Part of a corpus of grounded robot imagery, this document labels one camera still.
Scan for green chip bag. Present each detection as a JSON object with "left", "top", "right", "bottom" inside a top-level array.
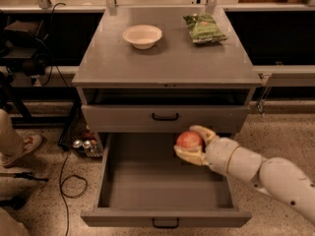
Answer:
[{"left": 183, "top": 13, "right": 227, "bottom": 44}]

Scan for black floor cable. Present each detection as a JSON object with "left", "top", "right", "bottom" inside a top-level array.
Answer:
[{"left": 58, "top": 149, "right": 89, "bottom": 236}]

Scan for red apple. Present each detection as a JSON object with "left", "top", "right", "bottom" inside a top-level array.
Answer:
[{"left": 176, "top": 131, "right": 203, "bottom": 148}]

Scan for black equipment stand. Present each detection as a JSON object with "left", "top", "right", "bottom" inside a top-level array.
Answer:
[{"left": 0, "top": 20, "right": 79, "bottom": 126}]

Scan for open grey middle drawer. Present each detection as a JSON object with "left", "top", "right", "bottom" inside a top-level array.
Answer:
[{"left": 81, "top": 133, "right": 251, "bottom": 229}]

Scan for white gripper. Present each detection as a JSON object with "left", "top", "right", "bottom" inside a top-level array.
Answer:
[{"left": 174, "top": 125, "right": 239, "bottom": 175}]

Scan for person leg beige trousers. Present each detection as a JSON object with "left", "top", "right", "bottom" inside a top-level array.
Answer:
[{"left": 0, "top": 109, "right": 24, "bottom": 157}]

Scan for grey drawer cabinet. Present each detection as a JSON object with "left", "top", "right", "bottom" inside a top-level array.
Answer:
[{"left": 71, "top": 6, "right": 264, "bottom": 143}]

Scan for black tool on floor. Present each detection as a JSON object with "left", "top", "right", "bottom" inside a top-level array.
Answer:
[{"left": 0, "top": 172, "right": 49, "bottom": 182}]

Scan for white bowl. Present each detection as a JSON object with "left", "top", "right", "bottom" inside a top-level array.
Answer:
[{"left": 122, "top": 25, "right": 162, "bottom": 50}]

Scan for wire basket with cans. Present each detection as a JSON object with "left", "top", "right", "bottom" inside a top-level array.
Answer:
[{"left": 58, "top": 107, "right": 102, "bottom": 158}]

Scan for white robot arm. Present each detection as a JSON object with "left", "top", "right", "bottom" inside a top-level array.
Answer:
[{"left": 174, "top": 125, "right": 315, "bottom": 224}]

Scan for closed grey top drawer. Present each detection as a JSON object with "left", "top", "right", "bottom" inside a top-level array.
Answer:
[{"left": 82, "top": 105, "right": 249, "bottom": 134}]

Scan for white sneaker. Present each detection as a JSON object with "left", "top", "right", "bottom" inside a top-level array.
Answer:
[{"left": 1, "top": 135, "right": 43, "bottom": 168}]

